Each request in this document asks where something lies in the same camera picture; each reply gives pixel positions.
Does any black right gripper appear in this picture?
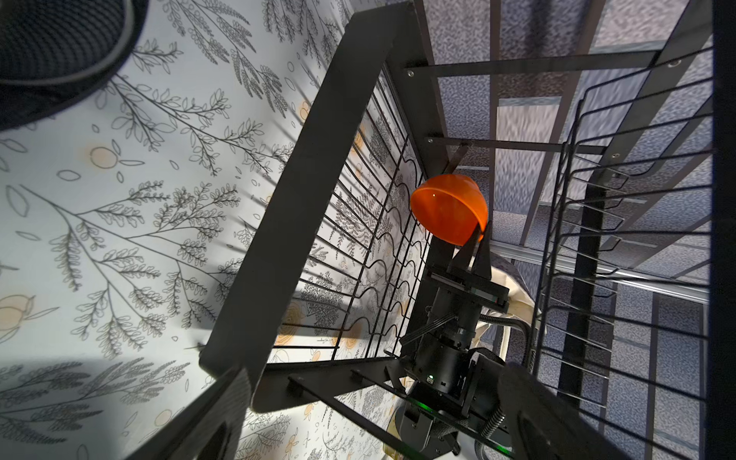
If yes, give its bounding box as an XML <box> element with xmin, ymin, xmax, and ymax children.
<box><xmin>400</xmin><ymin>226</ymin><xmax>510</xmax><ymax>399</ymax></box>

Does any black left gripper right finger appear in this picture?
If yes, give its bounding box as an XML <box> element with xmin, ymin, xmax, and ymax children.
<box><xmin>498</xmin><ymin>363</ymin><xmax>627</xmax><ymax>459</ymax></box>

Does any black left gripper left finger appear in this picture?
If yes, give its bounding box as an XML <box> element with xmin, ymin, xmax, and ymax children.
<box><xmin>130</xmin><ymin>367</ymin><xmax>252</xmax><ymax>460</ymax></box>

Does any orange plastic bowl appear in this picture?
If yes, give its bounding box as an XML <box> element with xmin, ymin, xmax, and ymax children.
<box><xmin>410</xmin><ymin>174</ymin><xmax>489</xmax><ymax>246</ymax></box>

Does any black wire dish rack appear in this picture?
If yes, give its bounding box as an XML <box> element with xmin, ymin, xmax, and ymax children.
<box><xmin>199</xmin><ymin>1</ymin><xmax>735</xmax><ymax>459</ymax></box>

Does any beige canvas tote bag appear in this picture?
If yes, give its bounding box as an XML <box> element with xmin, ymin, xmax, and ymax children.
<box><xmin>471</xmin><ymin>251</ymin><xmax>535</xmax><ymax>360</ymax></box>

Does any blue floral ceramic bowl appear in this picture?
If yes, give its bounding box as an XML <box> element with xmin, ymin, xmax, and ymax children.
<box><xmin>1</xmin><ymin>0</ymin><xmax>149</xmax><ymax>131</ymax></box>

